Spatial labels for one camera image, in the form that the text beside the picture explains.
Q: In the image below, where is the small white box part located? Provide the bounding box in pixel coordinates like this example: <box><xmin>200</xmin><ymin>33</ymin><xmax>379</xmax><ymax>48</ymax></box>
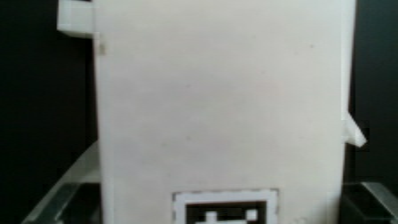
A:
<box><xmin>91</xmin><ymin>0</ymin><xmax>360</xmax><ymax>224</ymax></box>

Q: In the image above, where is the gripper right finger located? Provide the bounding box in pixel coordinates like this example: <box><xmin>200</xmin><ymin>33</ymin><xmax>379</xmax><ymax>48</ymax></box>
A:
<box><xmin>344</xmin><ymin>182</ymin><xmax>398</xmax><ymax>224</ymax></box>

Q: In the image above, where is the white cabinet body box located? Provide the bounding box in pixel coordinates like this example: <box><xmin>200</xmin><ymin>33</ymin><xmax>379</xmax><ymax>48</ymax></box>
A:
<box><xmin>58</xmin><ymin>0</ymin><xmax>369</xmax><ymax>147</ymax></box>

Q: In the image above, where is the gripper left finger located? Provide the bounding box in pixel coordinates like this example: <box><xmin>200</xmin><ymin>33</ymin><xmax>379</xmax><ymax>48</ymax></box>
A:
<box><xmin>20</xmin><ymin>181</ymin><xmax>104</xmax><ymax>224</ymax></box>

